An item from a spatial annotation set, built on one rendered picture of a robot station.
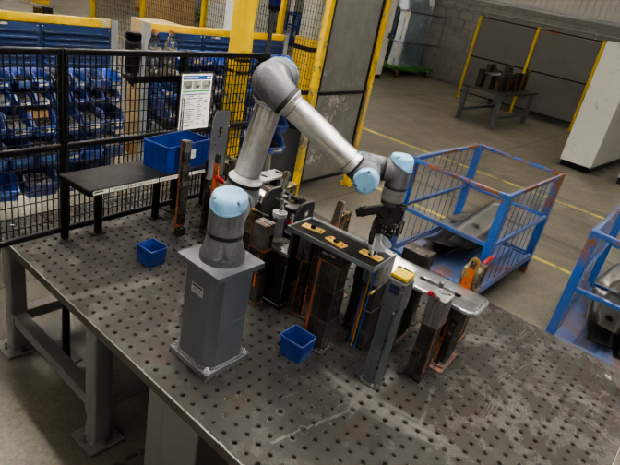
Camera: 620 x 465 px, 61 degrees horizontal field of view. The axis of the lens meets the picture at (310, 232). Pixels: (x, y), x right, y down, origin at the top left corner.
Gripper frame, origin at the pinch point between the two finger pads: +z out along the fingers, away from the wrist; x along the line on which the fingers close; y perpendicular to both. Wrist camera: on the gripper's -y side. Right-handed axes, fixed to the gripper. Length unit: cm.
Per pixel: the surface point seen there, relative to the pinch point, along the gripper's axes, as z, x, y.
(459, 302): 17.7, 27.8, 26.7
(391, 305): 13.0, -4.4, 14.0
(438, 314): 17.0, 11.7, 25.4
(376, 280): 15.7, 11.1, -0.3
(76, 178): 15, -31, -128
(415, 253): 15.3, 45.3, -1.2
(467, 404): 48, 16, 45
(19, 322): 95, -47, -150
